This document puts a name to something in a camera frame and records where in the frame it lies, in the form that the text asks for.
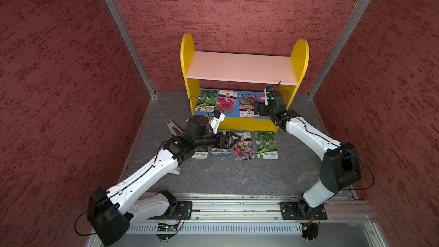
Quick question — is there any green gourd bag lower shelf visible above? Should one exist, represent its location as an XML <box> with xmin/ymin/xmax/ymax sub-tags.
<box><xmin>195</xmin><ymin>89</ymin><xmax>219</xmax><ymax>112</ymax></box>

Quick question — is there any purple flower seed bag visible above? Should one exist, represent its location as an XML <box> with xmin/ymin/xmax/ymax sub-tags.
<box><xmin>210</xmin><ymin>130</ymin><xmax>232</xmax><ymax>157</ymax></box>

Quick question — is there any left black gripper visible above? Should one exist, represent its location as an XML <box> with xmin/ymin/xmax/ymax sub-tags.
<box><xmin>194</xmin><ymin>130</ymin><xmax>241</xmax><ymax>150</ymax></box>

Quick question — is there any pink zinnia seed bag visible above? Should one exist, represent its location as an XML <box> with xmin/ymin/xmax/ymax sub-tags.
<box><xmin>233</xmin><ymin>132</ymin><xmax>256</xmax><ymax>161</ymax></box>

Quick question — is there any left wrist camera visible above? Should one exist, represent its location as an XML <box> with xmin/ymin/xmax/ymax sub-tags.
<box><xmin>209</xmin><ymin>110</ymin><xmax>225</xmax><ymax>134</ymax></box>

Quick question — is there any red dahlia seed bag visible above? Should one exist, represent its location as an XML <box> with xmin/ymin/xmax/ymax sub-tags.
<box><xmin>214</xmin><ymin>90</ymin><xmax>238</xmax><ymax>114</ymax></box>

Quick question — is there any yellow wooden shelf unit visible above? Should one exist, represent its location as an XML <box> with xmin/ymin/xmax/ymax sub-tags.
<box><xmin>180</xmin><ymin>34</ymin><xmax>310</xmax><ymax>132</ymax></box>

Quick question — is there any left corner aluminium post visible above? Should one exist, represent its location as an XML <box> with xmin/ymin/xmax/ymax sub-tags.
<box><xmin>104</xmin><ymin>0</ymin><xmax>156</xmax><ymax>98</ymax></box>

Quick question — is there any mixed flower seed bag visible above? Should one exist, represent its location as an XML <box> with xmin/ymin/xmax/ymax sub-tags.
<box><xmin>238</xmin><ymin>94</ymin><xmax>257</xmax><ymax>118</ymax></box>

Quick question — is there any large green gourd seed bag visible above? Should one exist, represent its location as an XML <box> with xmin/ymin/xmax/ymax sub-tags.
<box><xmin>192</xmin><ymin>148</ymin><xmax>209</xmax><ymax>160</ymax></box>

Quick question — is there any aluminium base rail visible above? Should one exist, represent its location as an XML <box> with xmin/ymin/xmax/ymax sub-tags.
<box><xmin>97</xmin><ymin>193</ymin><xmax>376</xmax><ymax>223</ymax></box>

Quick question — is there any right corner aluminium post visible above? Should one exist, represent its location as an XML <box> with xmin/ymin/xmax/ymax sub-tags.
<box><xmin>308</xmin><ymin>0</ymin><xmax>371</xmax><ymax>99</ymax></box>

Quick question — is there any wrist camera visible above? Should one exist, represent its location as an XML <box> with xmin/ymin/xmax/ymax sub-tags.
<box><xmin>264</xmin><ymin>86</ymin><xmax>274</xmax><ymax>106</ymax></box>
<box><xmin>209</xmin><ymin>110</ymin><xmax>225</xmax><ymax>134</ymax></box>

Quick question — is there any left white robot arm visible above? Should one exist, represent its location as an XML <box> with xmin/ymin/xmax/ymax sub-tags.
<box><xmin>86</xmin><ymin>111</ymin><xmax>241</xmax><ymax>247</ymax></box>

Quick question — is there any corner aluminium post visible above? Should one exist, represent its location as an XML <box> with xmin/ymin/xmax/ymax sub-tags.
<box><xmin>104</xmin><ymin>0</ymin><xmax>156</xmax><ymax>98</ymax></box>
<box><xmin>308</xmin><ymin>0</ymin><xmax>371</xmax><ymax>99</ymax></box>

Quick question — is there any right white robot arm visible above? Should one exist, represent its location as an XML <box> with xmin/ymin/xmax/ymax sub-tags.
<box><xmin>254</xmin><ymin>90</ymin><xmax>362</xmax><ymax>218</ymax></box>

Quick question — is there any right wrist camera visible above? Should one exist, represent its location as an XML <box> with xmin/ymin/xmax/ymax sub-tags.
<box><xmin>264</xmin><ymin>86</ymin><xmax>274</xmax><ymax>106</ymax></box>

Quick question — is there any silver stapler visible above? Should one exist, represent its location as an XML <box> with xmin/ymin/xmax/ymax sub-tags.
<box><xmin>167</xmin><ymin>121</ymin><xmax>183</xmax><ymax>176</ymax></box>

